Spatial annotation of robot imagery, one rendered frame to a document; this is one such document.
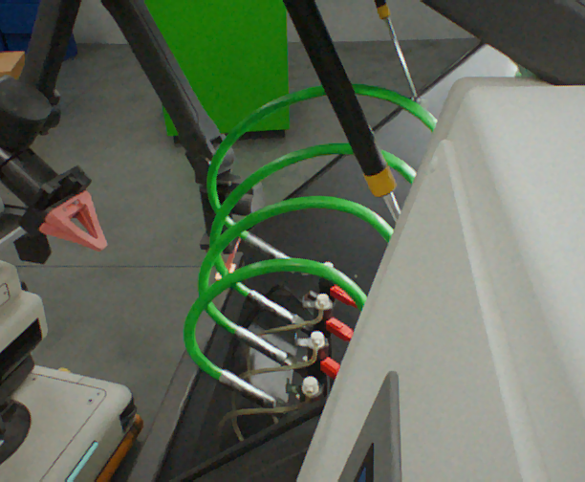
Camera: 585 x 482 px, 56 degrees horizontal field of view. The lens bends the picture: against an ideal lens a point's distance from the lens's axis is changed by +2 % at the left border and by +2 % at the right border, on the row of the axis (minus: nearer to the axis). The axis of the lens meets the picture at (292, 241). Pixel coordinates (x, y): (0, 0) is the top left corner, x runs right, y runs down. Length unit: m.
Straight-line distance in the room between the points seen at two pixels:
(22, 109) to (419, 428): 0.61
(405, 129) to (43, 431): 1.39
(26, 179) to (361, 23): 6.71
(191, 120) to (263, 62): 3.10
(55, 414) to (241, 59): 2.88
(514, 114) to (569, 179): 0.07
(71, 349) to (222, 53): 2.40
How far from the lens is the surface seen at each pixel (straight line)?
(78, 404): 1.93
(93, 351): 2.52
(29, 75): 1.29
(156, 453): 0.88
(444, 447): 0.20
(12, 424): 1.98
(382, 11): 1.01
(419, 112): 0.72
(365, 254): 1.21
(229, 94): 4.18
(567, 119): 0.29
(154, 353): 2.42
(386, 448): 0.26
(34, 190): 0.77
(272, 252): 0.84
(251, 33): 4.07
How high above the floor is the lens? 1.64
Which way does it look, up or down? 33 degrees down
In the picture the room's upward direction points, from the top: 2 degrees counter-clockwise
